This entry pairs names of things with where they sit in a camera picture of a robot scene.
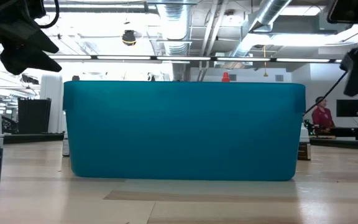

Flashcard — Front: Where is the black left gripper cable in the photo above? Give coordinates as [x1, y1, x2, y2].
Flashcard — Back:
[39, 0, 60, 29]

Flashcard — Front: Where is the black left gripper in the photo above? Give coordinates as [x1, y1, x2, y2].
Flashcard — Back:
[0, 0, 63, 76]

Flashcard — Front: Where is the teal plastic bin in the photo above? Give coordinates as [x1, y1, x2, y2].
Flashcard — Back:
[62, 80, 306, 182]

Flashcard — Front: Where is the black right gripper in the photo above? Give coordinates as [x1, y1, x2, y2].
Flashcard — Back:
[326, 0, 358, 98]

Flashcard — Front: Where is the black cabinet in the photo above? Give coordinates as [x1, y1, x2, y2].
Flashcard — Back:
[17, 97, 52, 135]

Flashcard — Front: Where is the black wall monitor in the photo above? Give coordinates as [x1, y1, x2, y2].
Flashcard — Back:
[336, 99, 358, 118]

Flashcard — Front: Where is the person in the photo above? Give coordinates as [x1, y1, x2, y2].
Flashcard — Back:
[311, 96, 336, 130]

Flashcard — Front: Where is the long ceiling light strip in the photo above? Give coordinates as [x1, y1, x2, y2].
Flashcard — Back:
[0, 54, 344, 63]

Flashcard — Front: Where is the black hanging ceiling device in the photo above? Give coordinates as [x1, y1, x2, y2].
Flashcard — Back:
[121, 29, 137, 47]

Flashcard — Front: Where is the black background workbench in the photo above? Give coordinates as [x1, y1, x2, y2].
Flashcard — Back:
[305, 126, 358, 141]

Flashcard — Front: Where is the white tall column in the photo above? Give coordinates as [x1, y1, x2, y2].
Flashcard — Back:
[40, 73, 64, 134]

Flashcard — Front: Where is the silver spiral air duct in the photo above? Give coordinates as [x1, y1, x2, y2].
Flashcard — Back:
[155, 0, 194, 82]
[228, 0, 293, 58]

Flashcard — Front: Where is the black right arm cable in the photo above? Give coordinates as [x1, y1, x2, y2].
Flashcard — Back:
[303, 70, 349, 115]

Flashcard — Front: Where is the yellow hanging cord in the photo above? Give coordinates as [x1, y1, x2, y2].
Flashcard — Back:
[262, 45, 269, 78]

